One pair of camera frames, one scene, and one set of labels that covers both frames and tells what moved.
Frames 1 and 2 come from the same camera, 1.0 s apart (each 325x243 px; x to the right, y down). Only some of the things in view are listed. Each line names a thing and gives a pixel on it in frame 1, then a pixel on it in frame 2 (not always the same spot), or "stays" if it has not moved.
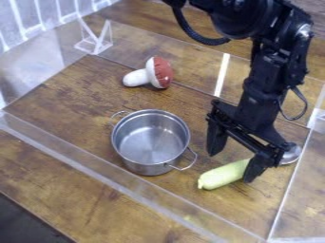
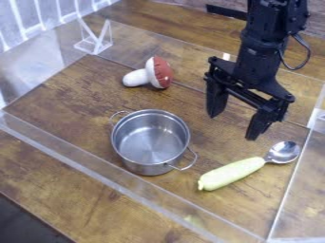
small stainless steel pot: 151,140 stays
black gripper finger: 216,137 → 217,98
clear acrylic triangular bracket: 94,44 stays
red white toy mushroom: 157,73 stays
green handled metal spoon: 235,172 stays
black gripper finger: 260,163 → 263,121
